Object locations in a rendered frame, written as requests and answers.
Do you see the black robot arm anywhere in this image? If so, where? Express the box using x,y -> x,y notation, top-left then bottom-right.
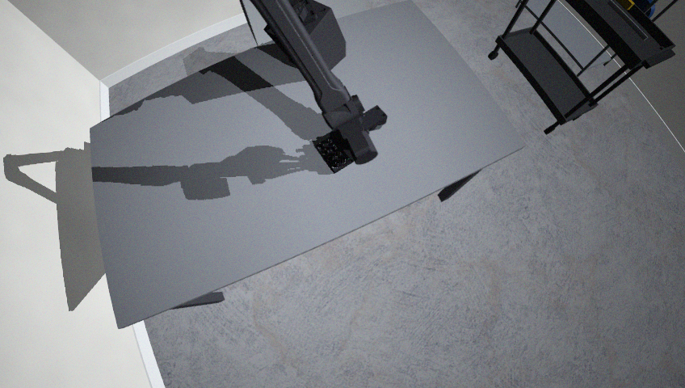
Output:
250,0 -> 388,165

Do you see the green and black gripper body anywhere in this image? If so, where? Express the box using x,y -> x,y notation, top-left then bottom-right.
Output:
330,130 -> 354,162

